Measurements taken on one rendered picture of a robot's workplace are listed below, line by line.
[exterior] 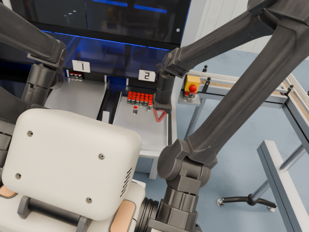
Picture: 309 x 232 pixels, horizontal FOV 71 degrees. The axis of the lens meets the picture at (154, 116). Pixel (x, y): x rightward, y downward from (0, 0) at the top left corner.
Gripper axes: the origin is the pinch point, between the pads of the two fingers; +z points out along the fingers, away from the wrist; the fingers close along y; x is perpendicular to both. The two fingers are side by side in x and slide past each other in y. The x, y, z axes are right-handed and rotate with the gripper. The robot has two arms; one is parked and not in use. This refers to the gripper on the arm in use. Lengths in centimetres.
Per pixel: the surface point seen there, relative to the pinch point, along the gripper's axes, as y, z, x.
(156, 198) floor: 37, 101, -16
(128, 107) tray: 27.2, 13.1, 12.9
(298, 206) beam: 1, 50, -90
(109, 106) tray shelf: 27.1, 13.5, 22.5
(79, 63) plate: 37, -4, 40
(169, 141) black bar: 5.7, 14.9, -8.0
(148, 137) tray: 8.3, 16.3, 1.9
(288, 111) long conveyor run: 39, 10, -85
